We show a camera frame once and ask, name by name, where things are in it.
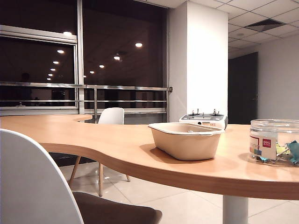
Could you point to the white joystick remote controller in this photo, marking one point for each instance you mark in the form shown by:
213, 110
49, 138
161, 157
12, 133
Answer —
203, 118

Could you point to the white table leg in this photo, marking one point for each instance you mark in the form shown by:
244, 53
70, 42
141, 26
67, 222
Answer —
234, 210

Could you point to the clear plastic clip jar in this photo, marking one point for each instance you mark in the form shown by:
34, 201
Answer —
268, 130

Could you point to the white window frame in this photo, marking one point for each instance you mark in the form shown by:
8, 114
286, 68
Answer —
80, 58

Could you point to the white chair with brown cushion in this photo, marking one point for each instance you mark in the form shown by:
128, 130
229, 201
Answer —
30, 175

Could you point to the white chair with wooden legs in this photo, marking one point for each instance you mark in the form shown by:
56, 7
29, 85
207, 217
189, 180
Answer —
112, 116

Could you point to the dark teal binder clip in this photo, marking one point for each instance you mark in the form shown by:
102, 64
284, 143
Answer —
261, 158

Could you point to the dark door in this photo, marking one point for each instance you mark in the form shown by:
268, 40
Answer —
243, 88

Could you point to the beige plastic tub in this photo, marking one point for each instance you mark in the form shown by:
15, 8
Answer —
187, 147

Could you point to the yellow binder clip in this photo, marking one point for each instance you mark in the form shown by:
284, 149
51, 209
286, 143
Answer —
281, 148

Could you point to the ceiling air vent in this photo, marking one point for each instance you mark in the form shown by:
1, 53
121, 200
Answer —
265, 25

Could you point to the steel window railing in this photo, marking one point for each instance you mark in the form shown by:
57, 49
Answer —
116, 87

